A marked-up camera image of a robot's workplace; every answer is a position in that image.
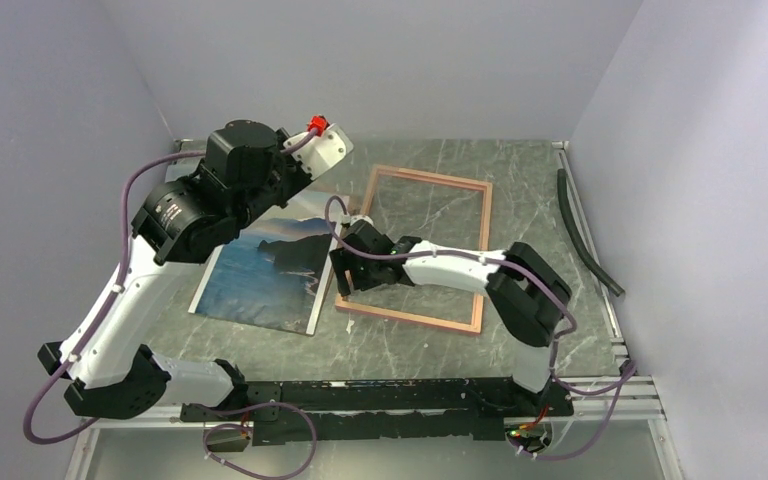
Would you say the wooden picture frame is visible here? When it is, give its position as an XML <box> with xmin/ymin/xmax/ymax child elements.
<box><xmin>335</xmin><ymin>165</ymin><xmax>501</xmax><ymax>334</ymax></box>

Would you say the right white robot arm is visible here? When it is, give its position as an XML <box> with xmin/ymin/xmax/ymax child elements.
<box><xmin>329</xmin><ymin>219</ymin><xmax>571</xmax><ymax>415</ymax></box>

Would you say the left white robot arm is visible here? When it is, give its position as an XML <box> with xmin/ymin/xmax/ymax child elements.
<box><xmin>39</xmin><ymin>120</ymin><xmax>312</xmax><ymax>420</ymax></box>

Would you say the landscape photo print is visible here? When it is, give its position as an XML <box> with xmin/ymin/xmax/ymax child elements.
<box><xmin>188</xmin><ymin>190</ymin><xmax>336</xmax><ymax>336</ymax></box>

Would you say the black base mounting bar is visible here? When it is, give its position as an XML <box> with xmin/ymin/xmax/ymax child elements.
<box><xmin>179</xmin><ymin>377</ymin><xmax>574</xmax><ymax>446</ymax></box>

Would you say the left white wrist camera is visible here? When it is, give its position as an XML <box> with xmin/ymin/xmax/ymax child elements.
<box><xmin>283</xmin><ymin>115</ymin><xmax>354</xmax><ymax>180</ymax></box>

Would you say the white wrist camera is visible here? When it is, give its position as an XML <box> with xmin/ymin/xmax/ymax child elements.
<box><xmin>339</xmin><ymin>214</ymin><xmax>374</xmax><ymax>228</ymax></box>
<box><xmin>283</xmin><ymin>115</ymin><xmax>354</xmax><ymax>180</ymax></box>

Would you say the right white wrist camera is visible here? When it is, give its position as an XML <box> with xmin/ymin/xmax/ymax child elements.
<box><xmin>339</xmin><ymin>214</ymin><xmax>374</xmax><ymax>228</ymax></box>

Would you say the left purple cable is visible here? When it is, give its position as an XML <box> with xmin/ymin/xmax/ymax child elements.
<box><xmin>22</xmin><ymin>129</ymin><xmax>322</xmax><ymax>480</ymax></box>

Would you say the purple cable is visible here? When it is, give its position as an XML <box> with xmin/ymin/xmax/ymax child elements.
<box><xmin>324</xmin><ymin>195</ymin><xmax>638</xmax><ymax>463</ymax></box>
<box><xmin>22</xmin><ymin>129</ymin><xmax>322</xmax><ymax>480</ymax></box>

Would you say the black rubber hose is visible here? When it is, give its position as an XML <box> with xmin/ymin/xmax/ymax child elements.
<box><xmin>556</xmin><ymin>167</ymin><xmax>626</xmax><ymax>297</ymax></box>

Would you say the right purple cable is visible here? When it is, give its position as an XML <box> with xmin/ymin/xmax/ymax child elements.
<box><xmin>324</xmin><ymin>195</ymin><xmax>638</xmax><ymax>463</ymax></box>

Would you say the aluminium rail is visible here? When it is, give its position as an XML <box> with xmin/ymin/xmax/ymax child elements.
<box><xmin>94</xmin><ymin>376</ymin><xmax>663</xmax><ymax>429</ymax></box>

